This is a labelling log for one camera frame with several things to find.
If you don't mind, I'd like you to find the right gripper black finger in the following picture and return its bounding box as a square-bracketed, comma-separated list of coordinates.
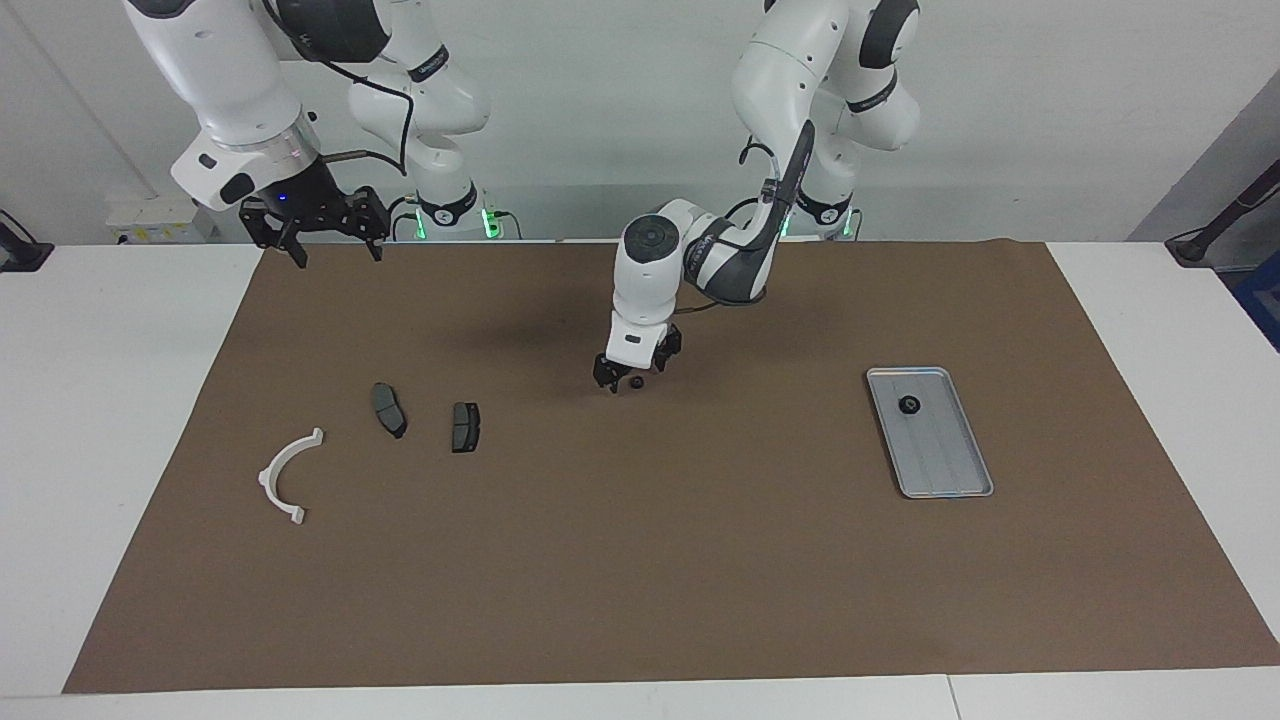
[240, 198, 309, 269]
[345, 188, 391, 263]

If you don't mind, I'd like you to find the silver metal tray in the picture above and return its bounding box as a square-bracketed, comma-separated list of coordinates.
[866, 367, 995, 500]

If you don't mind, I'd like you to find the white box with yellow labels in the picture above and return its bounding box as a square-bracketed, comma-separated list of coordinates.
[106, 195, 216, 245]

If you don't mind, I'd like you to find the brown table mat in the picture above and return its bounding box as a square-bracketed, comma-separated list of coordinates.
[62, 240, 1280, 695]

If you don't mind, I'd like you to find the curved dark grey brake pad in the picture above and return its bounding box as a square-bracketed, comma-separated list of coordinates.
[371, 382, 409, 440]

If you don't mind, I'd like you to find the black stand with pole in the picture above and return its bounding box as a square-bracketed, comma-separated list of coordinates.
[1165, 160, 1280, 269]

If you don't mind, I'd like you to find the blue crate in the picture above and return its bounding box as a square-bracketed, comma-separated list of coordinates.
[1232, 250, 1280, 351]

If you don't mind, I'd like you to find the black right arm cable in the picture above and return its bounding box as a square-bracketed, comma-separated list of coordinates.
[260, 0, 416, 176]

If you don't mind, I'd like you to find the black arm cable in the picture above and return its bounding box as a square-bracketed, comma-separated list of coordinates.
[260, 0, 416, 176]
[675, 138, 801, 313]

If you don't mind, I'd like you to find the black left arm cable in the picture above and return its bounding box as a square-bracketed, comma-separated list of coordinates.
[675, 138, 801, 313]

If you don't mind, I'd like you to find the black clamp mount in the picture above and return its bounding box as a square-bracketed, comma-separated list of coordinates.
[0, 210, 54, 273]

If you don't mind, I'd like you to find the white semicircular plastic bracket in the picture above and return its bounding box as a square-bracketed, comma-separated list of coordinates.
[258, 428, 326, 526]

